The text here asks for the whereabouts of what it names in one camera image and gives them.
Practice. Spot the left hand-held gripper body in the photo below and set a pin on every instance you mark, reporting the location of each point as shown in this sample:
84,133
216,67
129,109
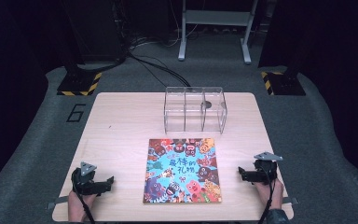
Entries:
85,183

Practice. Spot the white metal stand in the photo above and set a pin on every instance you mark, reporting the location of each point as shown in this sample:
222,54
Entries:
217,18

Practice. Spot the black equipment cabinet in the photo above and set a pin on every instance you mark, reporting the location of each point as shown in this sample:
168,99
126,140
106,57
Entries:
96,31

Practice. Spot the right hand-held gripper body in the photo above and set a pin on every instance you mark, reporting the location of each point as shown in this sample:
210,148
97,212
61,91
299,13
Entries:
265,172

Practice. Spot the person's left hand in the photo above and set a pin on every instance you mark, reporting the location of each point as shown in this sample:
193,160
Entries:
75,209

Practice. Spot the colourful picture book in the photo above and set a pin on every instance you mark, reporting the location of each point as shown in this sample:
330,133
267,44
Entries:
181,174

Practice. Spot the black yellow striped stand base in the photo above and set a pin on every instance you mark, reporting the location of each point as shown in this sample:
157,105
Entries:
79,84
284,84

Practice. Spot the person's right hand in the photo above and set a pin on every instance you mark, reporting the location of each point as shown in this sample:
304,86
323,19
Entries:
278,196

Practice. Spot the grey table bracket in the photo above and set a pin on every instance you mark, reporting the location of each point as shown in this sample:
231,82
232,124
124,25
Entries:
57,202
290,200

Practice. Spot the dark round table grommet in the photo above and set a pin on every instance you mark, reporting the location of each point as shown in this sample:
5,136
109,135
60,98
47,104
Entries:
206,104

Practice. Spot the clear acrylic divided organizer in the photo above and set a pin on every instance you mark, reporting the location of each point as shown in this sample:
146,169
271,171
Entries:
183,121

